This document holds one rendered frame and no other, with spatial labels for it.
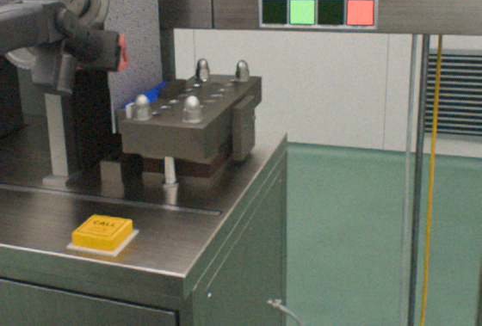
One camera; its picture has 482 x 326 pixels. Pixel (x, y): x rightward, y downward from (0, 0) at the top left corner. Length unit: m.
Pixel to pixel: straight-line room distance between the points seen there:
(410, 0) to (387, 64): 2.42
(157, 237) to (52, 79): 0.29
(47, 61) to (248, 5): 0.55
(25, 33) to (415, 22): 0.79
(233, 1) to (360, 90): 2.46
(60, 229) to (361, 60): 2.90
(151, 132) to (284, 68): 2.76
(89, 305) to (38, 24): 0.44
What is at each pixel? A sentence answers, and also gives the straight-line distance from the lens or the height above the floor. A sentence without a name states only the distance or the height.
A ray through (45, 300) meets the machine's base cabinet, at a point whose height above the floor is 0.79.
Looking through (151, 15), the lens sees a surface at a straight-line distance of 1.33.
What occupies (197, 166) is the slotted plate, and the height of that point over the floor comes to 0.93.
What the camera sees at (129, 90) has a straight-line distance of 1.25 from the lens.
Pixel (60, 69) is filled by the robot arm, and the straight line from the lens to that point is 1.00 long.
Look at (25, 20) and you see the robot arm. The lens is 0.90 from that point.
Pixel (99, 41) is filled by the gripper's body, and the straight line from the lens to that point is 1.09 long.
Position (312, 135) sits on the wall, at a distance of 3.92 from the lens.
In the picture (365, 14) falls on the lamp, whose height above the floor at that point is 1.18.
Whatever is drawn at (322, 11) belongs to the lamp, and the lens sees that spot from 1.35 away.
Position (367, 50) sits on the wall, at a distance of 3.74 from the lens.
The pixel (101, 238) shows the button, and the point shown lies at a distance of 0.96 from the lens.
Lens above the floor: 1.36
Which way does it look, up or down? 15 degrees down
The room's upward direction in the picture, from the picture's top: 2 degrees counter-clockwise
